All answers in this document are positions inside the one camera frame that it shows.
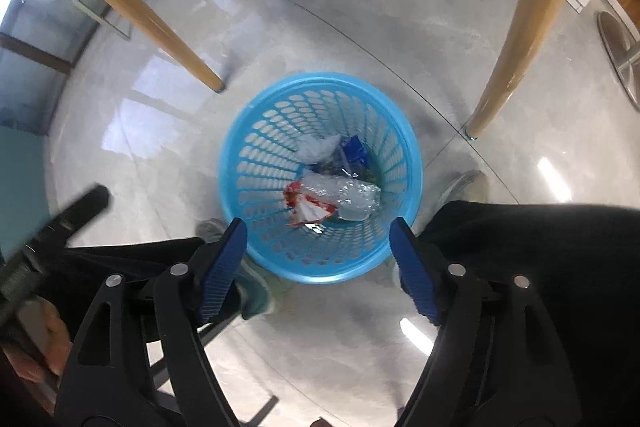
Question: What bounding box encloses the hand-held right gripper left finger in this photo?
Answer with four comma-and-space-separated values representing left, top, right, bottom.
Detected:
54, 218, 248, 427

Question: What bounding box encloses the small white plastic bag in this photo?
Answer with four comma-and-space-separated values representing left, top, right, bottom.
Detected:
298, 134, 344, 163

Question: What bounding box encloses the blue plastic bag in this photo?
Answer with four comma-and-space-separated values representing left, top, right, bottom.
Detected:
309, 135, 372, 178

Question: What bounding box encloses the blue plastic wastebasket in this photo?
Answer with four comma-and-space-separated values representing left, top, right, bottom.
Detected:
217, 73, 424, 284

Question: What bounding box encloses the clear plastic bag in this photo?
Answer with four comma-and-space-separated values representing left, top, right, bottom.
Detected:
300, 173, 382, 222

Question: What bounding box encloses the person's right leg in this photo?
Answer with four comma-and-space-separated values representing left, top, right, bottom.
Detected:
419, 200, 640, 427

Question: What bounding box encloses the person's left hand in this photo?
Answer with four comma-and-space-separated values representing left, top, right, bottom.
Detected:
9, 298, 74, 384

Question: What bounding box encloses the person's left shoe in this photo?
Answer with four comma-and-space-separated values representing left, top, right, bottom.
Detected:
194, 218, 297, 321

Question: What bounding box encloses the metal stand with round base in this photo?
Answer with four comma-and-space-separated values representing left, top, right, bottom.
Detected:
596, 11, 640, 110

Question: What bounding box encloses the large black-framed window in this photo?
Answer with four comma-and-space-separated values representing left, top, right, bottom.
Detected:
0, 0, 78, 135

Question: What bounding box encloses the round white table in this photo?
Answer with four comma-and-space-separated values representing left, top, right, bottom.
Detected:
50, 0, 594, 142

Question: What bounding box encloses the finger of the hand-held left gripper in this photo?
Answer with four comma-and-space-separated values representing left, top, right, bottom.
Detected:
42, 185, 111, 249

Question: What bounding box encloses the red snack wrapper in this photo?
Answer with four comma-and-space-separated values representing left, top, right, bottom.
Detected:
283, 180, 337, 228

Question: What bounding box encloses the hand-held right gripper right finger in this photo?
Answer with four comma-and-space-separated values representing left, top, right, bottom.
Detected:
389, 217, 591, 427

